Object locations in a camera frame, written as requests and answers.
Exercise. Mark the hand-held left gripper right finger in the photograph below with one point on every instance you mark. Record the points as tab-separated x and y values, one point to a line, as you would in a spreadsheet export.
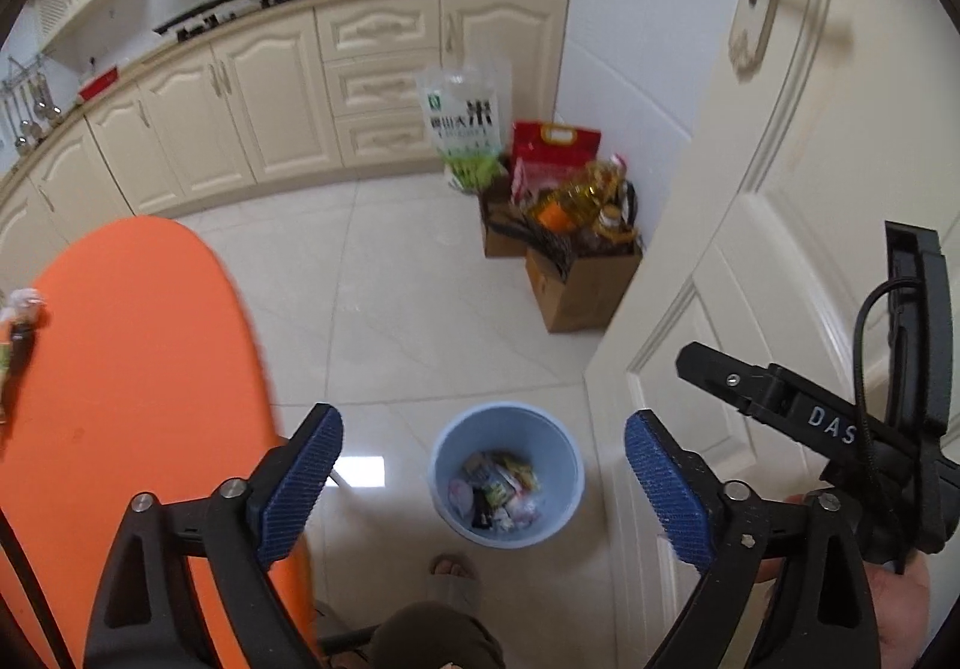
667	489

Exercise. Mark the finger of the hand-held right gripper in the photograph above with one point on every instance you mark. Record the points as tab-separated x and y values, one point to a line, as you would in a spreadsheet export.
919	339
727	376

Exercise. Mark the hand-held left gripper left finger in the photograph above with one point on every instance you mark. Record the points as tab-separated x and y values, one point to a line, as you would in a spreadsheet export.
300	489

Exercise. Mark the light blue plastic bin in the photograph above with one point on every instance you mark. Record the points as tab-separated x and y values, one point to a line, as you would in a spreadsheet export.
555	459

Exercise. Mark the knotted clear plastic bag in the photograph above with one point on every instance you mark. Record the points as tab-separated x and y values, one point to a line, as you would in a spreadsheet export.
525	511

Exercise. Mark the pinkish clear plastic bag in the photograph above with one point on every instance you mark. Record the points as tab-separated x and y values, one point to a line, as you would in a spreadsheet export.
460	493

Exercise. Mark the green wrapper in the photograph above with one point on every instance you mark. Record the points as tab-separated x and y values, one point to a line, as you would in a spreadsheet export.
495	491

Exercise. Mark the black packet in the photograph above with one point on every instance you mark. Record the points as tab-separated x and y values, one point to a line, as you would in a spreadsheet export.
20	339

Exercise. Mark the person's right hand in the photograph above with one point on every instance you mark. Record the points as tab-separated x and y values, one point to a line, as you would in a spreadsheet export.
900	609

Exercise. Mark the brown paper bag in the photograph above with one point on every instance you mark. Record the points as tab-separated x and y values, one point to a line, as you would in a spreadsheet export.
585	290

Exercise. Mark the grey slipper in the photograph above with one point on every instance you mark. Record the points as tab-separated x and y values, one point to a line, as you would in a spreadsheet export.
454	579

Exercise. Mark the cream door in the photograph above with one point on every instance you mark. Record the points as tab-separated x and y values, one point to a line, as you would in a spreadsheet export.
787	204

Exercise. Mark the orange round table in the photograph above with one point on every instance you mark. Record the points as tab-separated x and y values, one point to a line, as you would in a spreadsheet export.
135	376

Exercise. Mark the person's leg in dark trousers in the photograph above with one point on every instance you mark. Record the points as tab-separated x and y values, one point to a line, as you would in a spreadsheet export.
439	639

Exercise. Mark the yellow cooking oil bottle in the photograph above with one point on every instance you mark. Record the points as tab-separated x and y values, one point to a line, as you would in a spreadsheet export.
589	193

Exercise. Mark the small brown cardboard box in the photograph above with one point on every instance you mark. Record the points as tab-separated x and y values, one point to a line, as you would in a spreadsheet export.
502	238

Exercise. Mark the red gift box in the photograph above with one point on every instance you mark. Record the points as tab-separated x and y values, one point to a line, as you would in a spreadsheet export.
555	148

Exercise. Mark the clear and green rice bag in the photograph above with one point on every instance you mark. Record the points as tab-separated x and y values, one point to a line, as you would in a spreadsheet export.
465	121

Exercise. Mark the cream base cabinet run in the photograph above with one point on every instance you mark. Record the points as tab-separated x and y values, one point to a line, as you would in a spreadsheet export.
262	99

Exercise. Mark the red basin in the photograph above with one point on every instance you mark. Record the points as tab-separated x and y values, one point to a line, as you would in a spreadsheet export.
99	84

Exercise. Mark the row of hanging metal utensils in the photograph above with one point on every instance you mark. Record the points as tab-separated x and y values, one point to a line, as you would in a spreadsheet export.
30	106

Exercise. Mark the black gas stove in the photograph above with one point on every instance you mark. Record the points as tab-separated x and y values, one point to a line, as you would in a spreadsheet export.
225	9

